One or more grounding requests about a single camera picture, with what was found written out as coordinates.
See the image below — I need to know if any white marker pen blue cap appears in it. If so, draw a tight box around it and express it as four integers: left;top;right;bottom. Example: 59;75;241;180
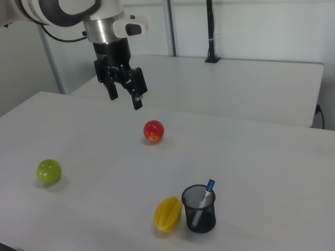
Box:
191;179;216;228

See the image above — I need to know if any black pole with clamp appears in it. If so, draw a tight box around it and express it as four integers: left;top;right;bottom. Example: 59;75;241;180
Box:
204;0;221;64

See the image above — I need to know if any black cable at table edge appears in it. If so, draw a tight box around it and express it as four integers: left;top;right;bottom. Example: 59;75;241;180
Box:
315;104;326;130

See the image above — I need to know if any black mesh pen cup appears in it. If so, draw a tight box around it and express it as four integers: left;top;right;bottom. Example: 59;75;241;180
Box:
181;184;217;233

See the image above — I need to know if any grey partition frame post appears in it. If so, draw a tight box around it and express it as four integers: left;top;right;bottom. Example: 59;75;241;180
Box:
164;0;176;56

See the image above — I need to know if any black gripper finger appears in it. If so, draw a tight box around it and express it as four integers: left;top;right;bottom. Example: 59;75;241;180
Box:
122;67;149;111
104;71;119;101

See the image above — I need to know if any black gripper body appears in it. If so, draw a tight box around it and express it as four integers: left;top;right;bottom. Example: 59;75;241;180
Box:
92;37;137;86

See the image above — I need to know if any yellow toy starfruit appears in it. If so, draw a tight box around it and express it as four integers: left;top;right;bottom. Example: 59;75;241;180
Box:
154;196;183;233

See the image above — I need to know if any grey slanted frame post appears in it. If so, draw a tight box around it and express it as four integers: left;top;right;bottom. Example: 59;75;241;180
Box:
36;25;66;95

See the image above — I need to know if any red toy apple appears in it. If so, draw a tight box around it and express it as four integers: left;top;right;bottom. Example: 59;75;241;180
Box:
143;120;165;143

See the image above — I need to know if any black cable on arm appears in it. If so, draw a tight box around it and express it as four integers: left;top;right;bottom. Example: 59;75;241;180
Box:
39;24;88;43

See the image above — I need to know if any green toy apple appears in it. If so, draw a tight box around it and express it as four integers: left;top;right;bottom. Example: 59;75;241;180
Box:
36;159;62;185

